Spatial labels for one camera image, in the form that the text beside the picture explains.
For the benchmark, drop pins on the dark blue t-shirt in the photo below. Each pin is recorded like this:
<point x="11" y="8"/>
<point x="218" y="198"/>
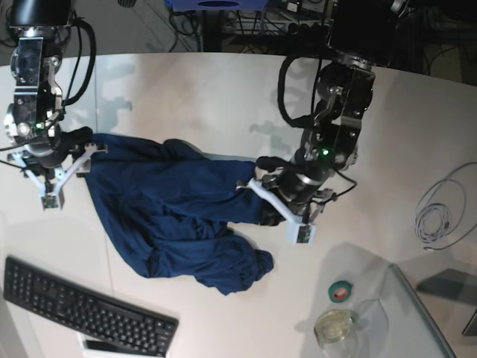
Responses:
<point x="167" y="210"/>

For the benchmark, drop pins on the black power strip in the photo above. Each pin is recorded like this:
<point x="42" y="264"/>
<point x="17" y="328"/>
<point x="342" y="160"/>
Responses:
<point x="314" y="29"/>

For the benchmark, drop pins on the blue box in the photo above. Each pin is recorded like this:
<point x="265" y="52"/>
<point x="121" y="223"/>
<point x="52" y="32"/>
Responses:
<point x="185" y="5"/>

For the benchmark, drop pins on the clear glass bottle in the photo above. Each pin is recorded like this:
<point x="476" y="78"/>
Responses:
<point x="336" y="334"/>

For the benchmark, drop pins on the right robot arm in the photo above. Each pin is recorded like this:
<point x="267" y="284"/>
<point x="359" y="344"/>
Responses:
<point x="39" y="105"/>

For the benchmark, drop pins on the black computer keyboard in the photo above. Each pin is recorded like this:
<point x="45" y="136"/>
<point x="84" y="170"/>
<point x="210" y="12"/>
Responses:
<point x="111" y="323"/>

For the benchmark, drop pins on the green and red tape roll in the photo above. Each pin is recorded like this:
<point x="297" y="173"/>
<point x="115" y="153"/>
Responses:
<point x="340" y="291"/>

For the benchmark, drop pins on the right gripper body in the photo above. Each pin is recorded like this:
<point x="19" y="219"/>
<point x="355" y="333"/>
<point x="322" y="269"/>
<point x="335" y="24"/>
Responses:
<point x="45" y="156"/>

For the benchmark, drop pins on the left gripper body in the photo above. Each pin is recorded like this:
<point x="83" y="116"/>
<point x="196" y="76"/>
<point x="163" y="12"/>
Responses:
<point x="305" y="183"/>

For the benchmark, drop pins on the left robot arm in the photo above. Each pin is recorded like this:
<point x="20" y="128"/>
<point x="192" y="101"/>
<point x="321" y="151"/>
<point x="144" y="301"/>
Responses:
<point x="357" y="37"/>

